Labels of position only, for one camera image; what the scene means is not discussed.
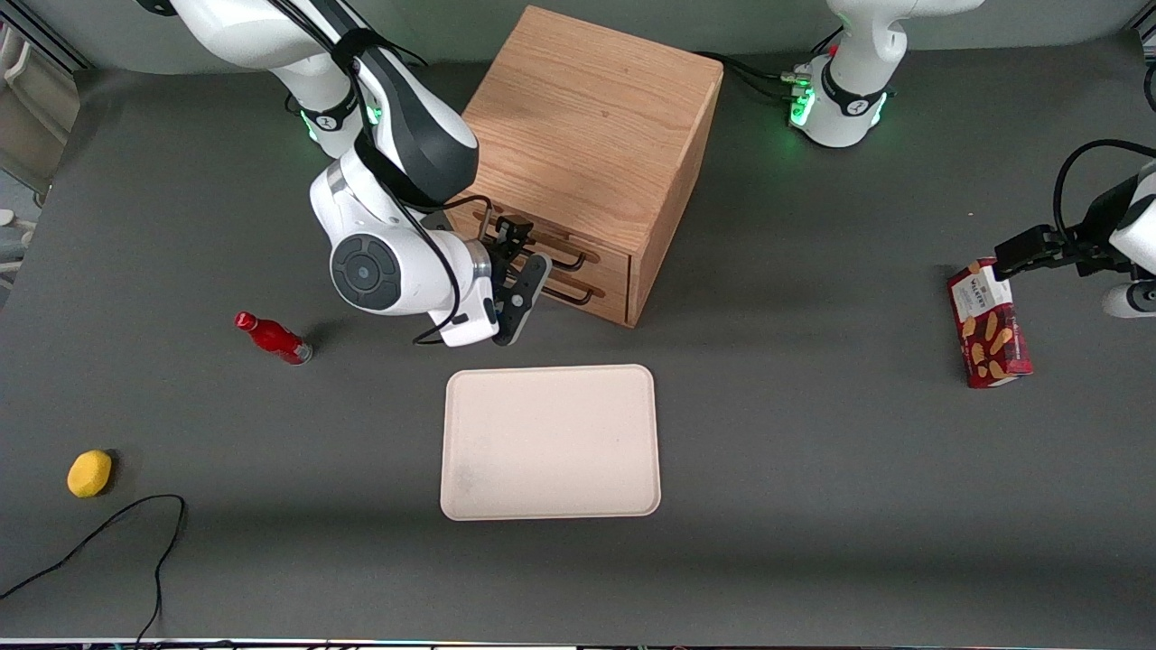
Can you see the red plastic bottle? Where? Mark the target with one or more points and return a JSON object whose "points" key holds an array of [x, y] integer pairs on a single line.
{"points": [[275, 339]]}

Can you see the red Walkers shortbread box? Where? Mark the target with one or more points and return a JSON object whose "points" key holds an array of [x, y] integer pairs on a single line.
{"points": [[993, 343]]}

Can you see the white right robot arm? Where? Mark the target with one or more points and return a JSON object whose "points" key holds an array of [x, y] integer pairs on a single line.
{"points": [[379, 271]]}

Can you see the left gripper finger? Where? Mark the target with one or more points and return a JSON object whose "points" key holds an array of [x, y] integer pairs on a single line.
{"points": [[1102, 268], [1030, 251]]}

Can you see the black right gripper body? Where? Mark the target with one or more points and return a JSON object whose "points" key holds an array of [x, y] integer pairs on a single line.
{"points": [[502, 249]]}

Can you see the dark aluminium frame rail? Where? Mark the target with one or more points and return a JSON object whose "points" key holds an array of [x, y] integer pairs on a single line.
{"points": [[50, 41]]}

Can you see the wooden two-drawer cabinet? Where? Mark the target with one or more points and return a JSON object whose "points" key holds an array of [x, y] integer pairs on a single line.
{"points": [[587, 108]]}

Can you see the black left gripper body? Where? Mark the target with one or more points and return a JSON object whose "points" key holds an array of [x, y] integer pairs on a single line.
{"points": [[1077, 242]]}

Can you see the beige bin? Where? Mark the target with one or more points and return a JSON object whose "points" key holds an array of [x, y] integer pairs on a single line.
{"points": [[32, 108]]}

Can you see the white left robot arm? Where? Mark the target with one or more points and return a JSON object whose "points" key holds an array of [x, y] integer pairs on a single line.
{"points": [[849, 99]]}

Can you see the yellow lemon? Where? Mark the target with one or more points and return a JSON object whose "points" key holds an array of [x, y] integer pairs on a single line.
{"points": [[88, 474]]}

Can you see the cream rectangular tray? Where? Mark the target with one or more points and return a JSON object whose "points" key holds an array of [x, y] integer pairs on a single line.
{"points": [[551, 442]]}

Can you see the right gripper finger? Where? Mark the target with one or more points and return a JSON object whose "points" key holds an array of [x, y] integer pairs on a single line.
{"points": [[515, 230], [528, 256]]}

